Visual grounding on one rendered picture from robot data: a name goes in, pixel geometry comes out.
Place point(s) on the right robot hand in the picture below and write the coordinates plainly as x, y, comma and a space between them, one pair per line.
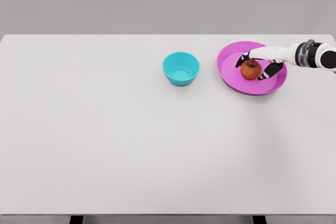
263, 53

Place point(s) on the red apple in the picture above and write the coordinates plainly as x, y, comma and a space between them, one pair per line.
250, 70

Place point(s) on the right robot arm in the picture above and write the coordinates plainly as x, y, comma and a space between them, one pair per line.
309, 54

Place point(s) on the pink plate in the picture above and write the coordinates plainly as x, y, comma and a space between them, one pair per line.
273, 85

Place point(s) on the blue bowl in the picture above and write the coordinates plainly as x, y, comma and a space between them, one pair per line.
181, 68

